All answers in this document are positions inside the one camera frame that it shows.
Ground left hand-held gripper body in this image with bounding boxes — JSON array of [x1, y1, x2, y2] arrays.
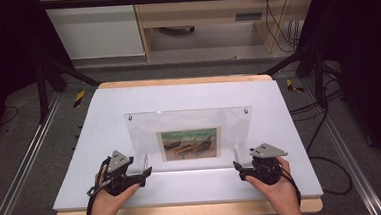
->
[[100, 148, 148, 198]]

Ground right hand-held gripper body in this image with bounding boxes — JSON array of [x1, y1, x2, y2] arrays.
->
[[237, 141, 290, 188]]

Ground boat painting photo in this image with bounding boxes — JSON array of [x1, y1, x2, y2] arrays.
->
[[155, 126, 224, 164]]

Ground clear acrylic photo frame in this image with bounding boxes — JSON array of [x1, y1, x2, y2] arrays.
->
[[123, 104, 256, 175]]

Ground person's right hand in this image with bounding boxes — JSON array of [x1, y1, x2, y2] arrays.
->
[[244, 155, 303, 215]]

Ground person's left hand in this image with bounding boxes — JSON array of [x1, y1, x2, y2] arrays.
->
[[81, 164, 143, 215]]

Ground white table board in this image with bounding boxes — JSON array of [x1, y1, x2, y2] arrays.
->
[[47, 69, 324, 215], [44, 75, 324, 214]]

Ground yellow clamp right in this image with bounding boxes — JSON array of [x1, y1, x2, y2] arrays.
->
[[285, 78, 306, 95]]

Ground yellow clamp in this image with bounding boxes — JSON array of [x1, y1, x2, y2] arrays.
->
[[285, 78, 306, 95], [72, 90, 87, 109]]

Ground yellow clamp left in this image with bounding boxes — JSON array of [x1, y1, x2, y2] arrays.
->
[[72, 90, 87, 109]]

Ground black metal stand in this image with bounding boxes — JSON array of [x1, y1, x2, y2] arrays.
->
[[260, 42, 329, 113], [34, 55, 104, 125]]

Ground black curtain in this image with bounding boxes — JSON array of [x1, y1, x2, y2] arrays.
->
[[0, 0, 82, 150], [293, 0, 381, 185]]

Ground grey desk label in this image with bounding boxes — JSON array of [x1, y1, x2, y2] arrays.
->
[[234, 11, 263, 22]]

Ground white cabinet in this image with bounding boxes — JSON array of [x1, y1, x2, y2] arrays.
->
[[39, 0, 146, 62]]

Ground light wooden desk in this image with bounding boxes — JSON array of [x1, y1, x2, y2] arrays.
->
[[131, 0, 323, 63]]

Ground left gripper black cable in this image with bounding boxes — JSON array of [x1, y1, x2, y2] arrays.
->
[[80, 156, 115, 215]]

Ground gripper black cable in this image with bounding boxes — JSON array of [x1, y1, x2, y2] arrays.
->
[[274, 165, 303, 207], [80, 156, 115, 215]]

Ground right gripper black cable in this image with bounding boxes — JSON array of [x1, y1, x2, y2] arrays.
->
[[274, 165, 303, 207]]

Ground aluminium floor rail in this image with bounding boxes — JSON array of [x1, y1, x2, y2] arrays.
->
[[300, 73, 381, 215], [0, 90, 70, 215]]

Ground thin black floor cable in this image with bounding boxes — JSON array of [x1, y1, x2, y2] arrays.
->
[[0, 104, 20, 127]]

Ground black hanging desk cables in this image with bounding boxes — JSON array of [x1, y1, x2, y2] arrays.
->
[[262, 0, 302, 55]]

